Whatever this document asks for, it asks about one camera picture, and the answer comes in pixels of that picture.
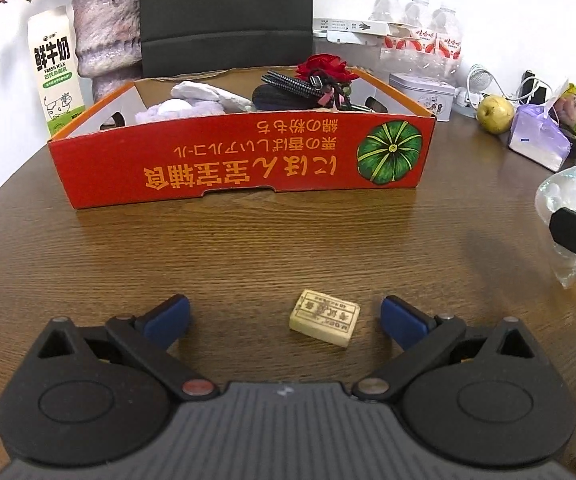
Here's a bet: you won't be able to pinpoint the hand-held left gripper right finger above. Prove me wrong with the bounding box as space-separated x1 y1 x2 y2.
352 295 536 403

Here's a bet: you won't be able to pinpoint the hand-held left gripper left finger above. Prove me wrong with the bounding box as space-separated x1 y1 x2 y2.
38 293 220 402

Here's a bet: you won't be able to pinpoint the clear plastic bag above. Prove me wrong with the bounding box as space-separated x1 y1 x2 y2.
534 164 576 290

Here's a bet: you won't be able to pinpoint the beige rectangular eraser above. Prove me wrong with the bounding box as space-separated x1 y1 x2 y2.
289 288 361 348

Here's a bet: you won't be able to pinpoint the red cardboard box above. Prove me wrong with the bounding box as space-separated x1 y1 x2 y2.
48 65 438 211

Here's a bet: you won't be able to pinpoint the fuzzy purple headband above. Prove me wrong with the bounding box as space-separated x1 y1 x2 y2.
134 98 229 125

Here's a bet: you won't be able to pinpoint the white cloth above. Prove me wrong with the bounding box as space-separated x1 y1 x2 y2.
170 80 257 111

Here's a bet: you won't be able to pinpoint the dark blue pad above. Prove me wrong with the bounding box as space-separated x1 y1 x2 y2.
252 84 321 111

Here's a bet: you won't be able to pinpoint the black braided strap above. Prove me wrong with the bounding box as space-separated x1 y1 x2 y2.
261 71 325 100

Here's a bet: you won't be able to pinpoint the red flower hair accessory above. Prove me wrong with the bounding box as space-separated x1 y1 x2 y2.
296 53 360 111

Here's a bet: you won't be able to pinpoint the purple tissue pack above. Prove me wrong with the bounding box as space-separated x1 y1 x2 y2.
507 103 574 170

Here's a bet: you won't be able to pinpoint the toy figure in clear wrap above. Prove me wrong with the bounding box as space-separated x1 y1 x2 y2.
547 78 576 134

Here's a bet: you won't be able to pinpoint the green apple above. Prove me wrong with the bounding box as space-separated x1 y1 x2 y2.
476 94 517 135

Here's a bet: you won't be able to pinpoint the small white fan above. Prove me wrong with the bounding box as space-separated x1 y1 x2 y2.
455 63 494 111

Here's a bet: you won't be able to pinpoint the pale printed tin box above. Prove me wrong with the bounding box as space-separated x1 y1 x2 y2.
388 71 458 124

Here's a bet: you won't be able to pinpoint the clear plastic container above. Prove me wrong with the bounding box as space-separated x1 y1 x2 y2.
380 48 462 81

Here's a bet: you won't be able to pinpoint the white green milk carton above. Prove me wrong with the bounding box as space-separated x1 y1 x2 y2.
27 5 88 137

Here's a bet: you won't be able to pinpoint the mottled purple ceramic vase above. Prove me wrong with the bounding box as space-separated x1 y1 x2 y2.
71 0 143 106

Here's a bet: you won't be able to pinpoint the long white carton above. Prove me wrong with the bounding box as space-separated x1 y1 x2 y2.
312 17 407 46

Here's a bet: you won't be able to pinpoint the black paper bag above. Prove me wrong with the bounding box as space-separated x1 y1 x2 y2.
138 0 315 80

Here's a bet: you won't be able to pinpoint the white charging cables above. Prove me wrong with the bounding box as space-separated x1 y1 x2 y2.
492 70 555 106

